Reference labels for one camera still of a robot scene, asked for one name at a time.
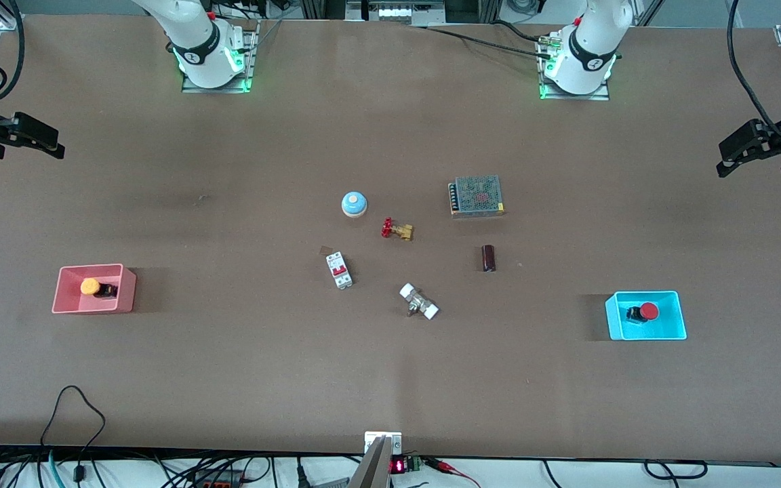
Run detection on yellow push button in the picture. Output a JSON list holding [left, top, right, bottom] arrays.
[[80, 278, 119, 300]]

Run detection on pink plastic bin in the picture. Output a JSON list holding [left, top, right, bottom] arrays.
[[52, 264, 138, 314]]

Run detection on cyan plastic bin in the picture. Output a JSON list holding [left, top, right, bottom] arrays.
[[605, 291, 687, 341]]

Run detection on metal mesh power supply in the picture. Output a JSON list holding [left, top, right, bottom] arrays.
[[448, 175, 506, 219]]

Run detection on white red circuit breaker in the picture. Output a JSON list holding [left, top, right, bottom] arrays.
[[325, 251, 354, 290]]

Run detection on metal fitting white ends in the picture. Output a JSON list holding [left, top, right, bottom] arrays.
[[399, 283, 440, 321]]

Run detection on black orange power strip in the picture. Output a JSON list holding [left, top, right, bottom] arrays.
[[191, 473, 243, 488]]

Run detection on red alligator clip lead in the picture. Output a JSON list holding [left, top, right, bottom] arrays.
[[424, 457, 483, 488]]

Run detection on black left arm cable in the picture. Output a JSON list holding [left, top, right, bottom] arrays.
[[727, 0, 781, 131]]

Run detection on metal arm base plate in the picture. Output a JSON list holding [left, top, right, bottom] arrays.
[[538, 30, 612, 102], [182, 20, 260, 94]]

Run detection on thin black looped cable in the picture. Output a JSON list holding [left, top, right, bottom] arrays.
[[39, 385, 106, 488]]

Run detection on black base power cable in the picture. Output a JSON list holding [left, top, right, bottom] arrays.
[[424, 20, 554, 58]]

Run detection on black cable loop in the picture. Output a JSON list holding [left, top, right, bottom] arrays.
[[643, 460, 708, 481]]

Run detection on brass valve red handle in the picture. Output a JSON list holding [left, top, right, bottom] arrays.
[[381, 218, 414, 242]]

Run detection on grey metal camera bracket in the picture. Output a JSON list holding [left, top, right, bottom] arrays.
[[348, 431, 403, 488]]

